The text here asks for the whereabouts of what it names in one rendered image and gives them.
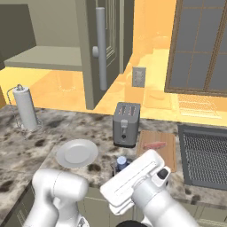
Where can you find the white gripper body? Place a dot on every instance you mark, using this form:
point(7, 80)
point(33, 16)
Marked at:
point(134, 177)

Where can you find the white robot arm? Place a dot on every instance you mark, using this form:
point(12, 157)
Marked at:
point(59, 192)

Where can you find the red steak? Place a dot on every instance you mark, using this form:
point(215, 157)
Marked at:
point(154, 145)

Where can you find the wooden cutting board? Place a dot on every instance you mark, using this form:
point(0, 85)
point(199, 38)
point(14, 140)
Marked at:
point(168, 142)

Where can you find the white plate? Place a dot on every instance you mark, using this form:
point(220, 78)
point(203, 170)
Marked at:
point(76, 153)

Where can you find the dark olive cabinet door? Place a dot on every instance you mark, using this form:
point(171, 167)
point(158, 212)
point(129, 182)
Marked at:
point(14, 29)

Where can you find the beige base cupboard front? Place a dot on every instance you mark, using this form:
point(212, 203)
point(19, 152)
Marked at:
point(209, 215)
point(97, 211)
point(14, 211)

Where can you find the grey toaster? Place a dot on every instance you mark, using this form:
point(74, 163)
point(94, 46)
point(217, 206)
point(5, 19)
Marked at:
point(125, 124)

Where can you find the white paper towel roll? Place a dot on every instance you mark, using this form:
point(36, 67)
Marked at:
point(26, 109)

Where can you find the brown framed window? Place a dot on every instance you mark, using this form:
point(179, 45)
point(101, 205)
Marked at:
point(201, 44)

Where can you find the grey wall outlet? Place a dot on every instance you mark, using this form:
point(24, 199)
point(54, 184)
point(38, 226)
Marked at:
point(139, 76)

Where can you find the olive wall cabinet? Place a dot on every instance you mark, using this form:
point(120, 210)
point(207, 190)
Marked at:
point(53, 29)

